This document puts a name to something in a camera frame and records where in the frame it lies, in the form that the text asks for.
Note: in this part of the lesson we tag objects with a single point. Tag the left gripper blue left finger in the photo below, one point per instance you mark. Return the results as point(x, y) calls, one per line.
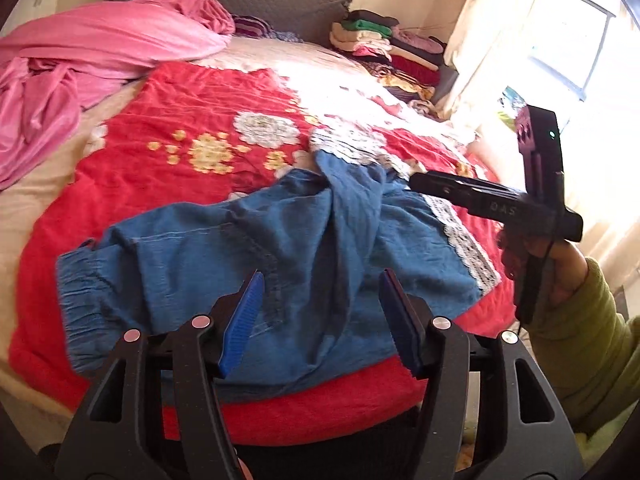
point(205, 349)

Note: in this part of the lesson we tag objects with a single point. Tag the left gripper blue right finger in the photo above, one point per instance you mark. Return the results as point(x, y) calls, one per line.
point(433, 349)

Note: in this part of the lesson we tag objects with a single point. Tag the blue denim pants lace trim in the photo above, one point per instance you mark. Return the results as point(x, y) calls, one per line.
point(319, 238)

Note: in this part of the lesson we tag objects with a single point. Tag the right green sleeve forearm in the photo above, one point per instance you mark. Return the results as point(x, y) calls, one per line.
point(589, 354)

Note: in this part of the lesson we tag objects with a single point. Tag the right hand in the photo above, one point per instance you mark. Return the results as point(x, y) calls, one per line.
point(545, 272)

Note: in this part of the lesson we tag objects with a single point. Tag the cream window curtain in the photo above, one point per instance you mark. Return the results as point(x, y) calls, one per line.
point(579, 58)

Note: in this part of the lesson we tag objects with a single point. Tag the stack of folded clothes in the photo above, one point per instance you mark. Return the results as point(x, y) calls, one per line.
point(406, 63)

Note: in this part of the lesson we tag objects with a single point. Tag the red floral blanket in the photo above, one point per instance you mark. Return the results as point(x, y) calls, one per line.
point(199, 135)

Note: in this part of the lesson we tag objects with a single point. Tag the cream bed sheet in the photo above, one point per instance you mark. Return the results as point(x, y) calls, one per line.
point(300, 65)

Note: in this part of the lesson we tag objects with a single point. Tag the pink duvet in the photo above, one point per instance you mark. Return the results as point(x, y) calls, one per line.
point(54, 68)

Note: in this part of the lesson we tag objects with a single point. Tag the striped purple pillow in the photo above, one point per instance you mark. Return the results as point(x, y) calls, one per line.
point(257, 28)

